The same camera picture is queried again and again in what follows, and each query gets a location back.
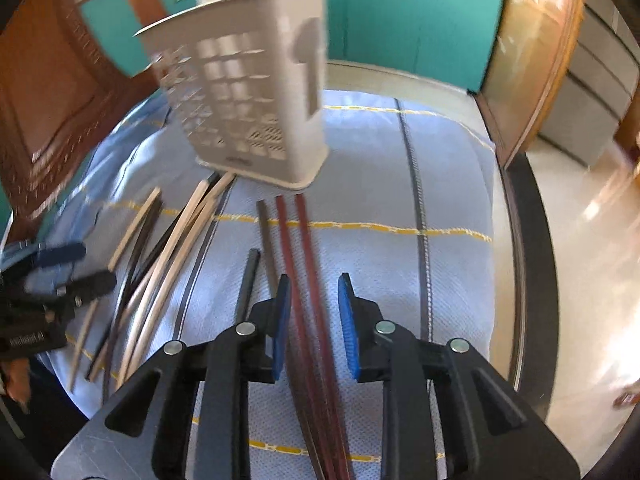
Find dark grey chopstick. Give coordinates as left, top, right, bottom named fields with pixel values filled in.
left=256, top=200, right=324, bottom=479

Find black chopstick white tip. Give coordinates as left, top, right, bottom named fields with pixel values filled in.
left=101, top=174, right=233, bottom=404

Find cream chopstick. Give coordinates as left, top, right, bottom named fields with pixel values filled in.
left=124, top=171, right=237, bottom=378

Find dark red chopstick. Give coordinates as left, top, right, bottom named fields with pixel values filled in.
left=295, top=193, right=354, bottom=479
left=276, top=195, right=341, bottom=479

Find beige wooden chopstick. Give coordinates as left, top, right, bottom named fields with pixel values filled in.
left=68, top=186, right=163, bottom=394

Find teal lower kitchen cabinets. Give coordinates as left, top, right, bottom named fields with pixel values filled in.
left=78, top=0, right=503, bottom=186

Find person left hand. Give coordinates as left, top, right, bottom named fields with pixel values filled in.
left=1, top=358, right=32, bottom=410

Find light blue checked cloth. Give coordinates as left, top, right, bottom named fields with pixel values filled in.
left=34, top=90, right=496, bottom=479

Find white plastic utensil basket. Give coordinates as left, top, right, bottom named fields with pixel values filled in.
left=137, top=0, right=329, bottom=190

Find silver refrigerator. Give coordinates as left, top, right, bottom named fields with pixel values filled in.
left=540, top=0, right=639, bottom=167

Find wooden glass sliding door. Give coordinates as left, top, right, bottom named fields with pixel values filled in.
left=476, top=0, right=585, bottom=169

